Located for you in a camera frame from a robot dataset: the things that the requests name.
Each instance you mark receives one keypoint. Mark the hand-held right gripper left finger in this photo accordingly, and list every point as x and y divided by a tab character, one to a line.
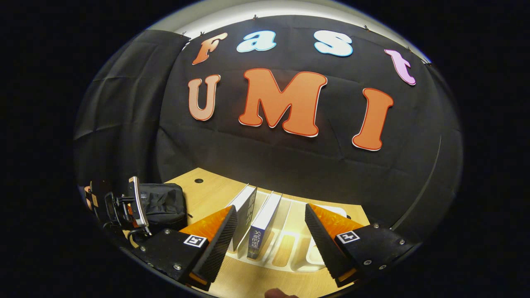
219	244

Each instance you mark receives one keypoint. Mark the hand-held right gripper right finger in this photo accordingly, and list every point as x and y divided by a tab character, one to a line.
327	244

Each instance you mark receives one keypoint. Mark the black schoolbag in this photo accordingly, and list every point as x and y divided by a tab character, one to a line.
165	203

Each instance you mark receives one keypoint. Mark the white bookshelf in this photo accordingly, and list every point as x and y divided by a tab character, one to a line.
296	223

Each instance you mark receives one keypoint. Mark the grey portrait cover book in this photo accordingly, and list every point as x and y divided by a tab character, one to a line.
244	215

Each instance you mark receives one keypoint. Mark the blue cover book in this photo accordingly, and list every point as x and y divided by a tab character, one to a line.
265	219

